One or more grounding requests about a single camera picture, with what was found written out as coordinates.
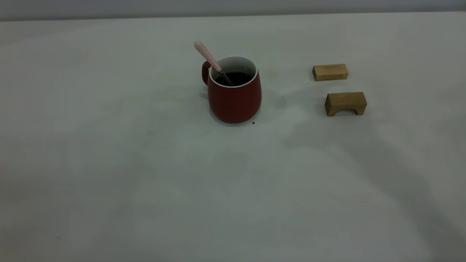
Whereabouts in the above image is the red mug white inside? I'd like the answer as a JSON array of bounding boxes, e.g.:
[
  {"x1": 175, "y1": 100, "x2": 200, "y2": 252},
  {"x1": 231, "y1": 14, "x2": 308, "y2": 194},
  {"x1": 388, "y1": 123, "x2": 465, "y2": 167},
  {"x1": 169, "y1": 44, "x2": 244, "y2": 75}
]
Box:
[{"x1": 202, "y1": 56, "x2": 262, "y2": 124}]

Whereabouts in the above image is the pink handled metal spoon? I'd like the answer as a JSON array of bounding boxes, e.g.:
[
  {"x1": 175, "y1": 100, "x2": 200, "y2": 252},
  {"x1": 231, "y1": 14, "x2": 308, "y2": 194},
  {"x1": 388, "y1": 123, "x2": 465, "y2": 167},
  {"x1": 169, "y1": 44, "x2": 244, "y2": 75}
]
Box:
[{"x1": 194, "y1": 41, "x2": 234, "y2": 87}]

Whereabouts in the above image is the dark coffee liquid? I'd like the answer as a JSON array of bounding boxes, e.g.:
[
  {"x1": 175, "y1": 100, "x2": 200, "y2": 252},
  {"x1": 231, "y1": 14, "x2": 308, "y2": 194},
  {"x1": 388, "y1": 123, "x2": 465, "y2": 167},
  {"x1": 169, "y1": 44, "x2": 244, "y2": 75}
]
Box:
[{"x1": 214, "y1": 72, "x2": 254, "y2": 87}]

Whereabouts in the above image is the flat rectangular wooden block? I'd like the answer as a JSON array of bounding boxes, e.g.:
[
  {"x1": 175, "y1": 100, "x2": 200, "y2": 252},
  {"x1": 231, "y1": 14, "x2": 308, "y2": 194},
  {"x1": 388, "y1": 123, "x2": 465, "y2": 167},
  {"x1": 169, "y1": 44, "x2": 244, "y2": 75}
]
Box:
[{"x1": 312, "y1": 64, "x2": 349, "y2": 82}]

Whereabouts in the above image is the arched wooden block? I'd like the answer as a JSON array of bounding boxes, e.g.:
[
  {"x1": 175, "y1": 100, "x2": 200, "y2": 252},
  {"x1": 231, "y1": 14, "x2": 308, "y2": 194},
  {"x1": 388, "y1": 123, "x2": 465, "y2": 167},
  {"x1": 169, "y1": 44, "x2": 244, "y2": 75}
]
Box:
[{"x1": 325, "y1": 92, "x2": 367, "y2": 117}]

